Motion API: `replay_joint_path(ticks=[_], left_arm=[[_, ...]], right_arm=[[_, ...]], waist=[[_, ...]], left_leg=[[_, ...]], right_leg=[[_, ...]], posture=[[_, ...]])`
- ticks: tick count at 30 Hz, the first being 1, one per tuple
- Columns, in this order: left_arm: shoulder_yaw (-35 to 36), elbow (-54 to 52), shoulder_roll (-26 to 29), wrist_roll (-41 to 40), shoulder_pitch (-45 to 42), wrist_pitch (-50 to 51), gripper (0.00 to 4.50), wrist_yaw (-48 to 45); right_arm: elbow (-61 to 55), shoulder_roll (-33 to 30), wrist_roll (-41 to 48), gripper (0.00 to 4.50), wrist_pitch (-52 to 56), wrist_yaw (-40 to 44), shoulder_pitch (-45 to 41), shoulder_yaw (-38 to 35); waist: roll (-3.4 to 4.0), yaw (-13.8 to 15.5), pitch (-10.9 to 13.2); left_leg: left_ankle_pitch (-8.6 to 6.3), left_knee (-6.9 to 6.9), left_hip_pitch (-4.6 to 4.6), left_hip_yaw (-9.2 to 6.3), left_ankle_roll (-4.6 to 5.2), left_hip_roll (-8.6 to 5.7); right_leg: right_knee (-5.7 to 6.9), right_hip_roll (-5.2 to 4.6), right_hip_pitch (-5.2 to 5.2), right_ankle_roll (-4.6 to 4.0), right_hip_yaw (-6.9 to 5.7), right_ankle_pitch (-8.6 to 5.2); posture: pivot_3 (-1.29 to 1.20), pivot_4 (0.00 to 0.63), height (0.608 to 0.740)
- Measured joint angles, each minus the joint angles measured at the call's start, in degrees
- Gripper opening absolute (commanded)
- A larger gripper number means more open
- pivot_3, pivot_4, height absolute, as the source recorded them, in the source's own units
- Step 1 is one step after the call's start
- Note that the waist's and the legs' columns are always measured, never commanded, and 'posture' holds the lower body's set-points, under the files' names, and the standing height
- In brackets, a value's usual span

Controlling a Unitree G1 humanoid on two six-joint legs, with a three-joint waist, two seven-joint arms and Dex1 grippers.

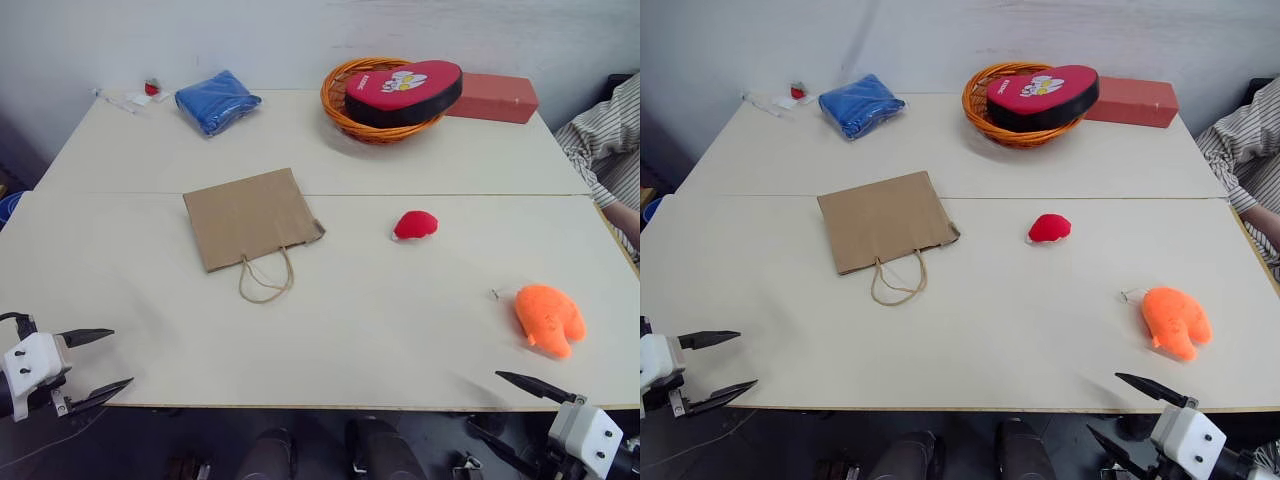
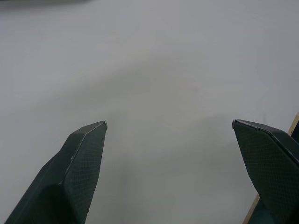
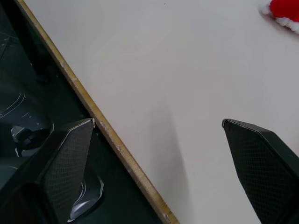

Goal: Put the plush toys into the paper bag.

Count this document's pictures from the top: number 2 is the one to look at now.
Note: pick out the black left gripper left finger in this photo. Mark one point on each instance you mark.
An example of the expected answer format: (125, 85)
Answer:
(70, 177)

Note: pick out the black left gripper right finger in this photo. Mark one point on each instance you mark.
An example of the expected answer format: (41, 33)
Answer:
(273, 168)

